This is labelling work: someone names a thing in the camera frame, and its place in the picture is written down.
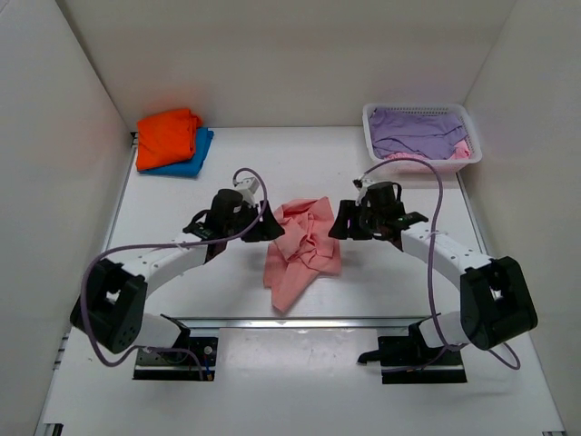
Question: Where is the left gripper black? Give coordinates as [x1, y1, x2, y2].
[228, 198, 286, 241]

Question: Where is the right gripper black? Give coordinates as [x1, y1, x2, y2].
[329, 201, 383, 242]

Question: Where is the salmon pink t-shirt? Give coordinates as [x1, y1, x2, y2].
[263, 196, 341, 313]

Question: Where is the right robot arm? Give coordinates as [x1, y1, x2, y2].
[329, 179, 538, 364]

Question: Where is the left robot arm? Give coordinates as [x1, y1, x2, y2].
[84, 189, 284, 362]

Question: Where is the folded blue t-shirt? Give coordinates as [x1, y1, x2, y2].
[140, 126, 215, 179]

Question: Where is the purple t-shirt in basket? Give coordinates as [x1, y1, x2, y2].
[369, 107, 468, 158]

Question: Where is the white plastic basket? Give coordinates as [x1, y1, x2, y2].
[362, 103, 482, 173]

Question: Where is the folded orange t-shirt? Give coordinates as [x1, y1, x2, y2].
[136, 108, 203, 172]

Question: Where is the pink t-shirt in basket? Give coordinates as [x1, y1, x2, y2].
[374, 140, 472, 160]

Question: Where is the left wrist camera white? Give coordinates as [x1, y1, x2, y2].
[232, 176, 261, 206]

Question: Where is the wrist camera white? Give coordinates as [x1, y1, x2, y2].
[232, 176, 261, 206]
[352, 178, 374, 205]

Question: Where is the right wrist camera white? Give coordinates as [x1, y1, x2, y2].
[352, 178, 374, 205]

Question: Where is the front aluminium rail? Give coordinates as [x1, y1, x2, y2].
[177, 317, 424, 330]

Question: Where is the aluminium rail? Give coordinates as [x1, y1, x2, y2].
[101, 132, 138, 251]
[177, 317, 424, 330]

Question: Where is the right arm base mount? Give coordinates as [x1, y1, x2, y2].
[357, 325, 468, 385]

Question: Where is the left aluminium rail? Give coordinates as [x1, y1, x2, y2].
[101, 132, 138, 251]

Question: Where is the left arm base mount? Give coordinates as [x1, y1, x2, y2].
[133, 327, 219, 382]

